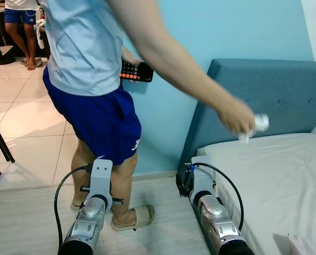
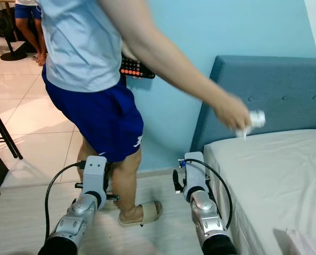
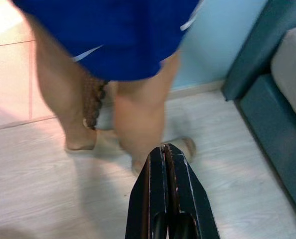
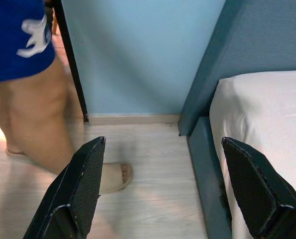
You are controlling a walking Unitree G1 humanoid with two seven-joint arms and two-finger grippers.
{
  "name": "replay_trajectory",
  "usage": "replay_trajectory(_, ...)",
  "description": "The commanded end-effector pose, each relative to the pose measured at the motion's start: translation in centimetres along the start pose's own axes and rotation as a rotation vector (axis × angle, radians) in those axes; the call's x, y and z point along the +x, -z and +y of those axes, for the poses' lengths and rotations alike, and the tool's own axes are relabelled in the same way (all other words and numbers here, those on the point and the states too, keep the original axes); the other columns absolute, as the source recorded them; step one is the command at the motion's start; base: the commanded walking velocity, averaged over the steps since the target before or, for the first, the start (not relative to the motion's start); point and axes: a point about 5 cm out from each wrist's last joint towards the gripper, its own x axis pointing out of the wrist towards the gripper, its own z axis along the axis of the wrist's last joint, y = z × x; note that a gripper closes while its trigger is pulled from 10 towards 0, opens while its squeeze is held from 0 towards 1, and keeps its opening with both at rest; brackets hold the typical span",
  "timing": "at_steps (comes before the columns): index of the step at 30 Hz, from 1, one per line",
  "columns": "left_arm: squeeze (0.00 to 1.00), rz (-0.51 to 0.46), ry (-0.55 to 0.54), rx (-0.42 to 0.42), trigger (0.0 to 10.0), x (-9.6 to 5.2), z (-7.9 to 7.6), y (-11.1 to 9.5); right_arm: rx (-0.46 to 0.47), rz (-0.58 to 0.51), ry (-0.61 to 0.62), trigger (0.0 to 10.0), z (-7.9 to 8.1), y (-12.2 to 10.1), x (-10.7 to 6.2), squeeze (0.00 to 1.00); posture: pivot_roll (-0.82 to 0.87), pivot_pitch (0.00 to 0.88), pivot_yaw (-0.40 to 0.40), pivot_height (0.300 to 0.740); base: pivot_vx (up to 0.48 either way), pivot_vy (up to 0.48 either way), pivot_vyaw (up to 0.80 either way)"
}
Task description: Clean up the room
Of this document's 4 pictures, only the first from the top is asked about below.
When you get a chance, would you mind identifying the white tissue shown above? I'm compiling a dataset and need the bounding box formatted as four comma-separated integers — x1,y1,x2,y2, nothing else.
238,114,269,144

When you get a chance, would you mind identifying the black controller with orange buttons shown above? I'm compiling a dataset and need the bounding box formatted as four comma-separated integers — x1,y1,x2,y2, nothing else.
120,60,154,83

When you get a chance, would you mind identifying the person's right hand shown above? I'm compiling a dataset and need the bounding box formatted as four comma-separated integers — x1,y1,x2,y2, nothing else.
217,97,256,135

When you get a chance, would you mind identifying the person's left hand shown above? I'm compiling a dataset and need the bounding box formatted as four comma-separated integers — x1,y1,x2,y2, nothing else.
122,48,143,66

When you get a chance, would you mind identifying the beige slipper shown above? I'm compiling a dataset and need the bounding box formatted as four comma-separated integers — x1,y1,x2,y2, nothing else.
71,198,87,210
111,205,155,231

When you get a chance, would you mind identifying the person in light blue shirt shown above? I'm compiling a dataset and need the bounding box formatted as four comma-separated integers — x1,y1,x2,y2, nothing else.
40,0,169,229

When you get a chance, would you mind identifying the person in white shirt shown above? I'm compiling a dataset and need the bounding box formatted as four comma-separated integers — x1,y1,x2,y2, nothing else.
4,0,43,71

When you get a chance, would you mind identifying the light grey right wrist camera mount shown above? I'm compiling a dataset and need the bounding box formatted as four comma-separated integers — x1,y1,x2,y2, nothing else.
189,156,216,196

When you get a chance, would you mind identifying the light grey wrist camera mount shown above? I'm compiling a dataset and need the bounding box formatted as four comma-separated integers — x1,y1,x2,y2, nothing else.
81,158,124,205
189,156,216,196

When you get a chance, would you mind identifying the light grey left wrist camera mount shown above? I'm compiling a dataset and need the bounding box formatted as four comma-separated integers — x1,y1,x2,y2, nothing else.
81,158,124,205

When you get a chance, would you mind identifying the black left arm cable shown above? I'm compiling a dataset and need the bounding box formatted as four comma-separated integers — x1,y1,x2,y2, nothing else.
54,165,93,250

